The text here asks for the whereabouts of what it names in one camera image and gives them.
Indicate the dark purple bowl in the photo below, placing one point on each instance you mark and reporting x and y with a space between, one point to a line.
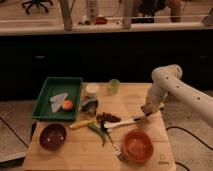
52 137

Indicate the dark red grape bunch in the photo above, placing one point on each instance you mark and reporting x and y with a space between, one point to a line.
107 117

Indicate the green chili pepper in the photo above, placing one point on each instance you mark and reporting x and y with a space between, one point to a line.
97 130

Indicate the red bowl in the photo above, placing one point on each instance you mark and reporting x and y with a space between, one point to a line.
137 146

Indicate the seated person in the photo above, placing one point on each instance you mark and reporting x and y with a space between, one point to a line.
145 10

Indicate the white round container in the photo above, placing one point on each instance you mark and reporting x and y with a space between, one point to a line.
92 89

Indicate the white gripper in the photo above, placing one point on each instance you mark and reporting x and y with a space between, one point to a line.
154 100

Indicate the green plastic tray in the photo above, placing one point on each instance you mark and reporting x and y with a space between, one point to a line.
54 92

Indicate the yellow banana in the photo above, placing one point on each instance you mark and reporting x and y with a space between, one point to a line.
80 124

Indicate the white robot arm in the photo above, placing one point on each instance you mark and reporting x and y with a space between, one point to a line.
167 79

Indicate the metal fork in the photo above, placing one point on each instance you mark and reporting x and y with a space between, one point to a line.
116 148

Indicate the orange fruit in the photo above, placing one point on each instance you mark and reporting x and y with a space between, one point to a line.
67 105

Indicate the red object on ledge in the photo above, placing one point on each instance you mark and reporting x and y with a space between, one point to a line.
100 21

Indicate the green translucent cup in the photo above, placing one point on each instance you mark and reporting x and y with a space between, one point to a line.
113 85

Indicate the grey folded cloth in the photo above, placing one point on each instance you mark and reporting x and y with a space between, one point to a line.
56 101

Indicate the black office chair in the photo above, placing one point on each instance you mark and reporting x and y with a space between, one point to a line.
38 3

